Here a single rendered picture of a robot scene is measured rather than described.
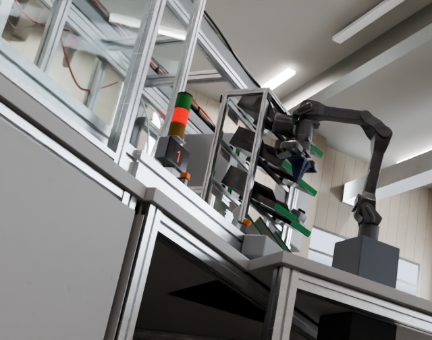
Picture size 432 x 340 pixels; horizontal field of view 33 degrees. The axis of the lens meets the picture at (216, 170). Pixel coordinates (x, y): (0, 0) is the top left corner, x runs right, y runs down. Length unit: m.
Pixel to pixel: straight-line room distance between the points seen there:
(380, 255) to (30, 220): 1.23
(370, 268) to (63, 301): 1.10
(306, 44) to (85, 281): 8.26
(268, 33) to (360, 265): 7.38
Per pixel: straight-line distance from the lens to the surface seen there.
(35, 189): 1.24
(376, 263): 2.18
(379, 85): 10.13
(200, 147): 3.79
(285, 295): 1.73
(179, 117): 2.26
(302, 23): 9.09
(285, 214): 2.51
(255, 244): 1.98
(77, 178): 1.32
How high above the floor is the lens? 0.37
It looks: 21 degrees up
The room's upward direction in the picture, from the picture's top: 12 degrees clockwise
